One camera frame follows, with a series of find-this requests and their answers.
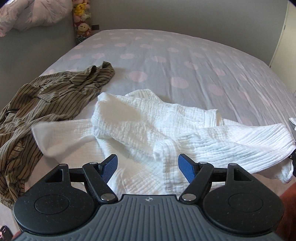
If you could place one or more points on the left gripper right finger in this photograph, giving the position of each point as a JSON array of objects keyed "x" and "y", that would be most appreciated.
[{"x": 199, "y": 177}]

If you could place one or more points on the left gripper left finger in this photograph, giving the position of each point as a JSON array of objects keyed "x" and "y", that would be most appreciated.
[{"x": 97, "y": 175}]

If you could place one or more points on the white crinkled muslin garment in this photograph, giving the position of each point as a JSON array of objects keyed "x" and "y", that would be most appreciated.
[{"x": 147, "y": 135}]

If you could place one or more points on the orange red trouser leg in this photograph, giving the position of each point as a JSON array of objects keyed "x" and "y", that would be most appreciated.
[{"x": 287, "y": 227}]

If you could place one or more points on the brown striped shirt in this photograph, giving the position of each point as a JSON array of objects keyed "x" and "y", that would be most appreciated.
[{"x": 54, "y": 97}]

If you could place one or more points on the pink dotted bed cover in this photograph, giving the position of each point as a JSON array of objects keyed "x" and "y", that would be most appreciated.
[{"x": 182, "y": 70}]

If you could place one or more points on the plush toy hanging organizer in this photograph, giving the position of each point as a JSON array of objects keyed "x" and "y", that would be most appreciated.
[{"x": 82, "y": 19}]

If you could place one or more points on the pink rumpled pillow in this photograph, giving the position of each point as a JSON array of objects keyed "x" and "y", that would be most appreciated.
[{"x": 23, "y": 15}]

